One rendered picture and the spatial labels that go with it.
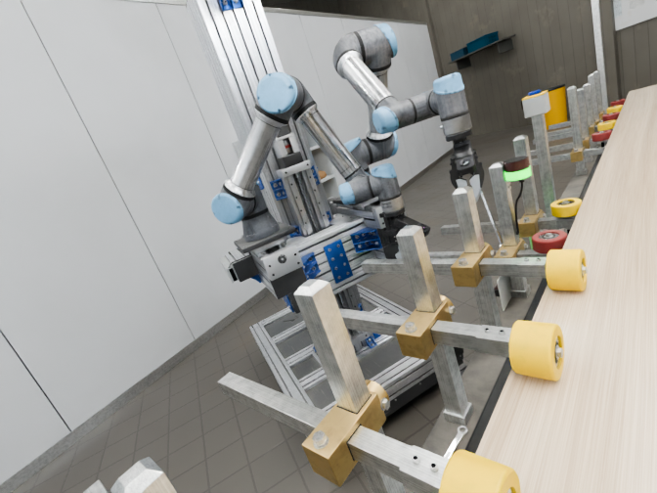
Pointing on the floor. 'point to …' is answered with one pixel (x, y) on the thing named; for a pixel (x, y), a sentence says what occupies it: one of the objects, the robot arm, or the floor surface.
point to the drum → (556, 106)
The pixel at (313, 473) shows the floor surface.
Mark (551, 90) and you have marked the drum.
